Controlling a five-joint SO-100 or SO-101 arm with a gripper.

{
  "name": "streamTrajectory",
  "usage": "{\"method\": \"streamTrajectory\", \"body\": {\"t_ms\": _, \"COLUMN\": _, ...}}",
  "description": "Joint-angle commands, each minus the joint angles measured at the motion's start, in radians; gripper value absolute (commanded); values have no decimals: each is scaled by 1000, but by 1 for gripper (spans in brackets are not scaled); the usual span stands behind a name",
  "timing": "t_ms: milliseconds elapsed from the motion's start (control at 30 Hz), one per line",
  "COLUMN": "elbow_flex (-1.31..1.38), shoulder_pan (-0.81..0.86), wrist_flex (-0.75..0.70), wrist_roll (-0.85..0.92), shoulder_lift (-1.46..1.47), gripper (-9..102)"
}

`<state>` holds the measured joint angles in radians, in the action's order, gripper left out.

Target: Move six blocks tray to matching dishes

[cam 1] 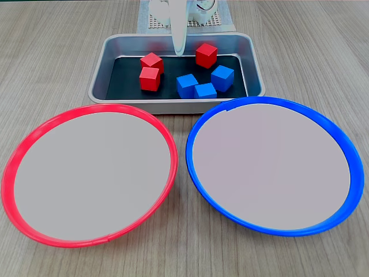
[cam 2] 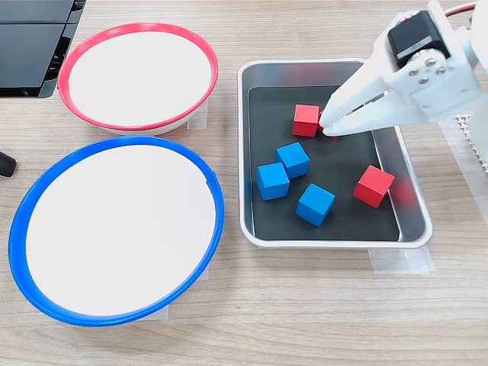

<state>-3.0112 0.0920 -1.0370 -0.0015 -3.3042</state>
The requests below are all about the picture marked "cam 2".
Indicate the black rounded stand foot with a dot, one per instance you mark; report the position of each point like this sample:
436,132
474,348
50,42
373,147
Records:
7,164

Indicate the wide clear tape patch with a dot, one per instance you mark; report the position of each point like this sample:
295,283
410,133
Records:
463,183

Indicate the blue wooden cube block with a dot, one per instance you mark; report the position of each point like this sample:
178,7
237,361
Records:
314,205
293,160
272,182

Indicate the red wooden cube block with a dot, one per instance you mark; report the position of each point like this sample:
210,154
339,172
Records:
334,136
373,187
305,121

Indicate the silver metal tray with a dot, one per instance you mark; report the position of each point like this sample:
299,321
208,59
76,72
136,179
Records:
413,213

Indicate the blue-rimmed white dish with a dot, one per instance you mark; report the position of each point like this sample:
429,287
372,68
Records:
122,232

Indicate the red-rimmed white dish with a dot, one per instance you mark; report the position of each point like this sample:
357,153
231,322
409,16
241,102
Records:
137,76

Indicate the black tray liner mat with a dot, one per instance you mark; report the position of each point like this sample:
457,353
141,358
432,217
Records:
335,221

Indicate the white mesh base mat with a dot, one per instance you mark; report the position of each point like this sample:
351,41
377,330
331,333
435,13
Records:
467,133

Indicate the black flat electronic device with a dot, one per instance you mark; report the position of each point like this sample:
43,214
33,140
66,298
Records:
30,57

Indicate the clear tape strip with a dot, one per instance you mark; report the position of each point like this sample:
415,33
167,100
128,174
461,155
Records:
204,272
400,261
162,312
198,116

